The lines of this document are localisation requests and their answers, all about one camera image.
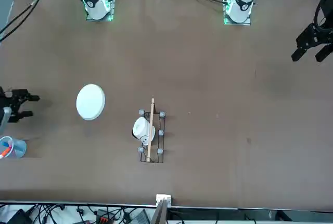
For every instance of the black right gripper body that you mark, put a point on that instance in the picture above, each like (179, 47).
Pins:
(17, 95)

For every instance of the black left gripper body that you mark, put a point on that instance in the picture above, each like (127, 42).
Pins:
(314, 36)

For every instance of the white IKEA plate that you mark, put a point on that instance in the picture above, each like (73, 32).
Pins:
(90, 101)

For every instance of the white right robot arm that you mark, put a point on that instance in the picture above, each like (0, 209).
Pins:
(95, 2)

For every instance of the clear plastic cup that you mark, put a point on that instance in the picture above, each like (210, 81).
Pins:
(18, 148)

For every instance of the blue pen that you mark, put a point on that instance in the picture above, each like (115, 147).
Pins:
(4, 143)

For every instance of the orange marker pen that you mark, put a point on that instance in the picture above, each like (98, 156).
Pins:
(5, 153)

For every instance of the black device box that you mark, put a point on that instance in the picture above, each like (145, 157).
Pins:
(19, 216)

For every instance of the wooden dowel rod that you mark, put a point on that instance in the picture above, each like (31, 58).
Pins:
(150, 130)

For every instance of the red and black box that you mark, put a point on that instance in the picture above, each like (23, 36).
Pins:
(101, 218)

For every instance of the grey power adapter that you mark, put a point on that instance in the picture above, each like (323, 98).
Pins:
(140, 217)

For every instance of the white table edge bracket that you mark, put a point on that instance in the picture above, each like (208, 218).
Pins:
(164, 198)

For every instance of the grey camera mounting post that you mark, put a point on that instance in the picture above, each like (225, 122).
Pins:
(160, 213)

